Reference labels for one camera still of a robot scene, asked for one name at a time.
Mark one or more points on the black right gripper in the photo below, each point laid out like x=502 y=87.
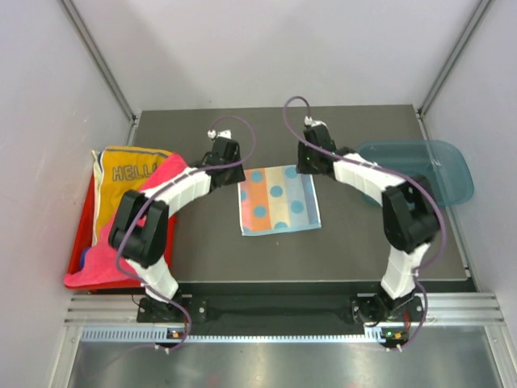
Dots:
x=302 y=167

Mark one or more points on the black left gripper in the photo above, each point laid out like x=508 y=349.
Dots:
x=238 y=177

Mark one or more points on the blue polka dot towel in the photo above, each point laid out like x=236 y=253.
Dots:
x=276 y=200

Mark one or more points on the pink towel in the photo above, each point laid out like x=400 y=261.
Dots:
x=111 y=236

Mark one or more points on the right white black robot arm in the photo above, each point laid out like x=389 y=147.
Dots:
x=409 y=221

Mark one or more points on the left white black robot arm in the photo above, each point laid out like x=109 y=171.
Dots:
x=140 y=227

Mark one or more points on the yellow hello towel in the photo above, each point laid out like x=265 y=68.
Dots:
x=117 y=169

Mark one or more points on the translucent blue plastic container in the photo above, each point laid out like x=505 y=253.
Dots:
x=440 y=162

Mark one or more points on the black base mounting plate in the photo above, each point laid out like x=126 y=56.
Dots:
x=347 y=308

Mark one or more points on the red plastic bin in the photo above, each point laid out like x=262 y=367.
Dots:
x=94 y=267

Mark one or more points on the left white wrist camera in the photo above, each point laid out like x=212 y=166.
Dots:
x=213 y=134

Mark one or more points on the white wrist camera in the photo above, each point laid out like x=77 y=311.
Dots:
x=213 y=134
x=310 y=122

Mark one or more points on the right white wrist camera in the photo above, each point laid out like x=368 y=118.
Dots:
x=310 y=122

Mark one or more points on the left aluminium frame post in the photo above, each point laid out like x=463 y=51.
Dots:
x=97 y=57

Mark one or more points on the aluminium frame post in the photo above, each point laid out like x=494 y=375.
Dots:
x=461 y=43
x=97 y=57

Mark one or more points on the aluminium extrusion rail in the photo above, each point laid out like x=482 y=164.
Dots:
x=444 y=309

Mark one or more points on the right aluminium frame post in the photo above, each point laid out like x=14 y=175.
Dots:
x=461 y=43

